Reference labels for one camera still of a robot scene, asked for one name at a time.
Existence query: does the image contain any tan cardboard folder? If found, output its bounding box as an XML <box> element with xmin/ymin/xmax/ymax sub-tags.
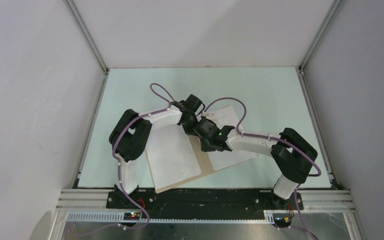
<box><xmin>144</xmin><ymin>105</ymin><xmax>259</xmax><ymax>195</ymax></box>

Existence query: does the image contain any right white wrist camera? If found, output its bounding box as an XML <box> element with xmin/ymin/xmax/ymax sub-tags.
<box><xmin>201</xmin><ymin>112</ymin><xmax>214</xmax><ymax>118</ymax></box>

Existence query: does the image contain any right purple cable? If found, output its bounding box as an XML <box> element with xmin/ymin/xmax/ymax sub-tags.
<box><xmin>201</xmin><ymin>96</ymin><xmax>322</xmax><ymax>240</ymax></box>

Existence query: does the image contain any aluminium frame post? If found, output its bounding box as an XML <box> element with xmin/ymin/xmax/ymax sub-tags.
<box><xmin>62</xmin><ymin>0</ymin><xmax>109</xmax><ymax>75</ymax></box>
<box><xmin>297</xmin><ymin>0</ymin><xmax>345</xmax><ymax>72</ymax></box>

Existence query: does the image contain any white paper sheet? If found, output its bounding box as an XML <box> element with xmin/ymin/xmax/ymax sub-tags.
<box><xmin>145</xmin><ymin>124</ymin><xmax>202</xmax><ymax>193</ymax></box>
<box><xmin>207</xmin><ymin>105</ymin><xmax>259</xmax><ymax>172</ymax></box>

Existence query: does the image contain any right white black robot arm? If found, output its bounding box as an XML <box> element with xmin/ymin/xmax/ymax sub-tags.
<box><xmin>186</xmin><ymin>117</ymin><xmax>322</xmax><ymax>209</ymax></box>

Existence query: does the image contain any left small circuit board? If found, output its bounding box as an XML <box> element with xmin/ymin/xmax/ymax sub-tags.
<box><xmin>123</xmin><ymin>212</ymin><xmax>142</xmax><ymax>221</ymax></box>

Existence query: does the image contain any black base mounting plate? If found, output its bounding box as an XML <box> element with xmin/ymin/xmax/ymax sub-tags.
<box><xmin>106</xmin><ymin>187</ymin><xmax>304</xmax><ymax>220</ymax></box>

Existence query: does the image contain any right small circuit board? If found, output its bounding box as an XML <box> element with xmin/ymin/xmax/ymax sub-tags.
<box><xmin>273</xmin><ymin>217</ymin><xmax>292</xmax><ymax>229</ymax></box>

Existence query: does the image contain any left aluminium frame post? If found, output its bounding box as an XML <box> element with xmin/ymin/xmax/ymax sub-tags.
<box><xmin>62</xmin><ymin>0</ymin><xmax>109</xmax><ymax>75</ymax></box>

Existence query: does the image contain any right aluminium frame post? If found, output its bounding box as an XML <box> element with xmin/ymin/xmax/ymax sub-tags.
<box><xmin>297</xmin><ymin>0</ymin><xmax>345</xmax><ymax>72</ymax></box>

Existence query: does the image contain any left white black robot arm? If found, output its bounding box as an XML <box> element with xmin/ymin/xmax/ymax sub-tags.
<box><xmin>108</xmin><ymin>94</ymin><xmax>206</xmax><ymax>208</ymax></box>

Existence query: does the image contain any small circuit board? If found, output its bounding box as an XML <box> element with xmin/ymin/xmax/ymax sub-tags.
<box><xmin>273</xmin><ymin>217</ymin><xmax>292</xmax><ymax>229</ymax></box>
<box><xmin>123</xmin><ymin>212</ymin><xmax>142</xmax><ymax>221</ymax></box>

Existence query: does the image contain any white slotted cable duct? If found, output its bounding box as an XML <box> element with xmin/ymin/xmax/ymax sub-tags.
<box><xmin>66</xmin><ymin>211</ymin><xmax>275</xmax><ymax>224</ymax></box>

